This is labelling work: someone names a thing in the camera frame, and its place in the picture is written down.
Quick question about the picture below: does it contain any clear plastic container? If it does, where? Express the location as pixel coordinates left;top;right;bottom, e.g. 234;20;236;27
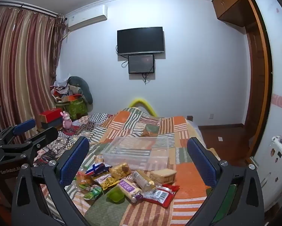
101;135;170;171

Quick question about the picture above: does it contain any red box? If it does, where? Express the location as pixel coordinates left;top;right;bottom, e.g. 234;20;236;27
39;108;64;124

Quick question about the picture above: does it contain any wooden overhead cabinet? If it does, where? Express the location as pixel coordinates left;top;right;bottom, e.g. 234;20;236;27
212;0;266;27

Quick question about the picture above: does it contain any yellow snack packet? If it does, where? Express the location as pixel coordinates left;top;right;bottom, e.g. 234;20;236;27
94;172;120;191

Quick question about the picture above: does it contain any purple label roll packet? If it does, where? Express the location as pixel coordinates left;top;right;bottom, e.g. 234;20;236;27
116;178;144;204

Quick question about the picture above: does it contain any white sliding door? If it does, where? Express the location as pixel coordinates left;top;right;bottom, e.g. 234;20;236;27
249;0;282;170

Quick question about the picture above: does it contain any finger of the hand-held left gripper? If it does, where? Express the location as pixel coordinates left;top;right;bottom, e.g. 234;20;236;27
3;127;59;162
0;118;36;144

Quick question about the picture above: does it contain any dark box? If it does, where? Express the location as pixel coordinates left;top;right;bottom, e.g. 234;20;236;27
41;119;64;130

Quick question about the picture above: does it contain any white air conditioner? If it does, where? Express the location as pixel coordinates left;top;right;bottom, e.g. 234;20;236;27
67;5;108;31

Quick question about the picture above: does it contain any pink plush toy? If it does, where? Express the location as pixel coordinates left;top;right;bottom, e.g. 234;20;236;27
61;111;73;129

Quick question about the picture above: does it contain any pile of clothes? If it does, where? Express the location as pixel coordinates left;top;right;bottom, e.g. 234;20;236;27
51;78;72;99

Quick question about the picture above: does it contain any blue snack packet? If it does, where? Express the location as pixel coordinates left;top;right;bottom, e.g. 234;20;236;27
86;162;112;177

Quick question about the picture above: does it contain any small green packet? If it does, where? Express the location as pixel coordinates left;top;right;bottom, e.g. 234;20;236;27
83;187;103;200

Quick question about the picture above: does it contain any yellow foam tube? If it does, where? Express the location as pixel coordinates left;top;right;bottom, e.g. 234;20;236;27
129;98;157;117

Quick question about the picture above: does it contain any white cabinet with stickers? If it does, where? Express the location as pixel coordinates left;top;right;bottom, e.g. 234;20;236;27
256;134;282;217

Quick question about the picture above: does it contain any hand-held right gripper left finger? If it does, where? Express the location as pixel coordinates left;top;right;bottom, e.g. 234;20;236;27
11;136;101;226

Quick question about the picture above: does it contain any orange flat box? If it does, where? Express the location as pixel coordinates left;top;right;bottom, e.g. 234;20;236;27
61;94;82;103

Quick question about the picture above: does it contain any green plastic cup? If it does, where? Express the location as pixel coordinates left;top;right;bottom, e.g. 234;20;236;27
107;187;126;203

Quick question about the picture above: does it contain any striped curtain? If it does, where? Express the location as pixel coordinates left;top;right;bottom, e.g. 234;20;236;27
0;2;66;132

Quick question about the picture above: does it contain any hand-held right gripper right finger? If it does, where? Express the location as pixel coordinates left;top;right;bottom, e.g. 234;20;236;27
186;137;265;226

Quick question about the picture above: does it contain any black wall television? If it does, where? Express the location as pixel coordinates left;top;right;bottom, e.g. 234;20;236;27
117;27;165;56

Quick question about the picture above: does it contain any orange clear packet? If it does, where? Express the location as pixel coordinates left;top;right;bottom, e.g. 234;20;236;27
75;167;94;191

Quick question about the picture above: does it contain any small black monitor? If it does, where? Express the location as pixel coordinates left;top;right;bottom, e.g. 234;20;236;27
128;54;155;74

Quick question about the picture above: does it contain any golden pastry packet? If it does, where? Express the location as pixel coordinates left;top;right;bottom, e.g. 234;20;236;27
109;161;132;179

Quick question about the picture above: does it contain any gold-edged biscuit pack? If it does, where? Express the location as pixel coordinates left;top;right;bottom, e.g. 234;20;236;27
132;169;155;192

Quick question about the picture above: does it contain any red snack packet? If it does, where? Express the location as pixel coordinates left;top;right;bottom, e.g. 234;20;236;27
142;185;180;209

